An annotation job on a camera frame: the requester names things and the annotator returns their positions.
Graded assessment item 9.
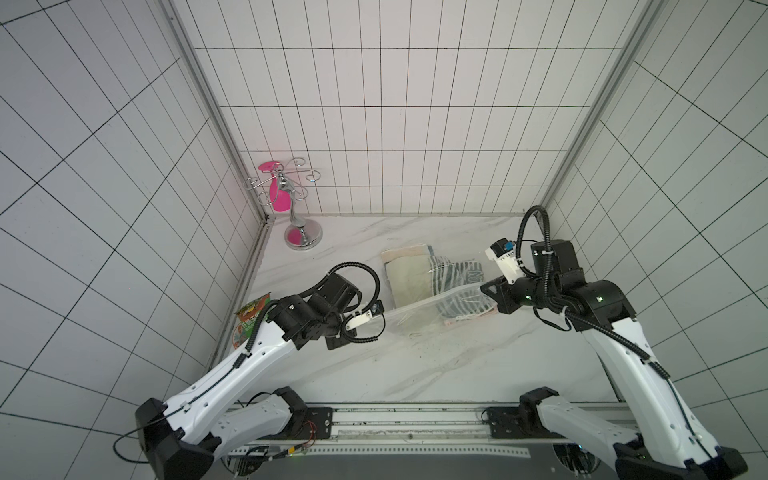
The chrome cup holder stand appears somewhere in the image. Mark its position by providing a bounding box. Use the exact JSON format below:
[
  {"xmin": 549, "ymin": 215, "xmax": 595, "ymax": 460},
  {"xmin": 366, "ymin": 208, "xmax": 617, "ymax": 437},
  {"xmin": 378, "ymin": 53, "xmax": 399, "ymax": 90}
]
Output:
[{"xmin": 244, "ymin": 157, "xmax": 323, "ymax": 251}]

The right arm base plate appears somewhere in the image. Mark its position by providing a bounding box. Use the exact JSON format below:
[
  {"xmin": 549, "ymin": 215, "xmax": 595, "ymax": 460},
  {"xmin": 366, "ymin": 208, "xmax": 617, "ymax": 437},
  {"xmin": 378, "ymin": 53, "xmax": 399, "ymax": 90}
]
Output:
[{"xmin": 481, "ymin": 405, "xmax": 563, "ymax": 440}]

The pink plastic cup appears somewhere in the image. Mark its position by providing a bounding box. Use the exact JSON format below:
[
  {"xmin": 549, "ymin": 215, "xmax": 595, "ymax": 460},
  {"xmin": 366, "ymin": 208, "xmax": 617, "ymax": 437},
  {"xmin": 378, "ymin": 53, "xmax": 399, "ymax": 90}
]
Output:
[{"xmin": 258, "ymin": 161, "xmax": 292, "ymax": 213}]

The colourful snack packet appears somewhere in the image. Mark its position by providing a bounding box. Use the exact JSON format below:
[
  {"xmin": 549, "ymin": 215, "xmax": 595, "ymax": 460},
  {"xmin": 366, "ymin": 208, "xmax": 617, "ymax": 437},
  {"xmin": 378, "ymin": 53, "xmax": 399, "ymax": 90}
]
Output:
[{"xmin": 231, "ymin": 293, "xmax": 271, "ymax": 349}]

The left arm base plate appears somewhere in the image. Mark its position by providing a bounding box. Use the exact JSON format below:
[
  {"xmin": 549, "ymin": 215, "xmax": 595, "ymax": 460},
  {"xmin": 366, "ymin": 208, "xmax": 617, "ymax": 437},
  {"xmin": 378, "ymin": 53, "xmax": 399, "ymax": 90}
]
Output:
[{"xmin": 259, "ymin": 407, "xmax": 334, "ymax": 441}]

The light green towel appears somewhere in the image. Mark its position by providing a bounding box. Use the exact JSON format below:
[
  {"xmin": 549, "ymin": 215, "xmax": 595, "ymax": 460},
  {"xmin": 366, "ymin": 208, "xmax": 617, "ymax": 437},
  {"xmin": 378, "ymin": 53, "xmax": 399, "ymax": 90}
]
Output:
[{"xmin": 385, "ymin": 255, "xmax": 434, "ymax": 308}]

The aluminium mounting rail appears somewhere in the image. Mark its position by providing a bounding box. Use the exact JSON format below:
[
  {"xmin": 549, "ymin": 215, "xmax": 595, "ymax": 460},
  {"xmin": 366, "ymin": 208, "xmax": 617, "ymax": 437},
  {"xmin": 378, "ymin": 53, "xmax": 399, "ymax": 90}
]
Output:
[{"xmin": 170, "ymin": 400, "xmax": 655, "ymax": 445}]

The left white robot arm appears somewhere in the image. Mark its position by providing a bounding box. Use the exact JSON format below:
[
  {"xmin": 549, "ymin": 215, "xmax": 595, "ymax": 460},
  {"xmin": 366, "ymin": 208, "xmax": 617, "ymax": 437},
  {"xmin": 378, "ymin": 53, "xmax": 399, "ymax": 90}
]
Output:
[{"xmin": 134, "ymin": 263, "xmax": 384, "ymax": 479}]

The clear plastic vacuum bag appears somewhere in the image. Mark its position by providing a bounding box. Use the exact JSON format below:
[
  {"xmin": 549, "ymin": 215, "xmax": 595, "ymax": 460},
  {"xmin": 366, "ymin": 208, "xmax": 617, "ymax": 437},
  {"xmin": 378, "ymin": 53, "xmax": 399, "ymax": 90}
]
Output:
[{"xmin": 377, "ymin": 242, "xmax": 502, "ymax": 337}]

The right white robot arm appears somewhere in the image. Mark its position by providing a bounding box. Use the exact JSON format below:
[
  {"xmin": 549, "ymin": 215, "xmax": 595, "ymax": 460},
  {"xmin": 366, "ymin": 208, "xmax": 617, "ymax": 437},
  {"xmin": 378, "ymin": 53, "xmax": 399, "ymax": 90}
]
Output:
[{"xmin": 480, "ymin": 238, "xmax": 748, "ymax": 479}]

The green striped Doraemon towel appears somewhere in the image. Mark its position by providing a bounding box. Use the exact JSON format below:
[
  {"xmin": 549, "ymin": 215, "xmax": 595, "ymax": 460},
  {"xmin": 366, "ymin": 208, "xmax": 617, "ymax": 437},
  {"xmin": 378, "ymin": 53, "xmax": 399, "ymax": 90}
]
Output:
[{"xmin": 427, "ymin": 255, "xmax": 496, "ymax": 325}]

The blue and cream towel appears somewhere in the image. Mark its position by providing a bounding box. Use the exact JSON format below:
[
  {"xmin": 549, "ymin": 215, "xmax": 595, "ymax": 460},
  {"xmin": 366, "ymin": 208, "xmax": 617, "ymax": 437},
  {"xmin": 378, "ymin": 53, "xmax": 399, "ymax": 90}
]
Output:
[{"xmin": 380, "ymin": 243, "xmax": 433, "ymax": 264}]

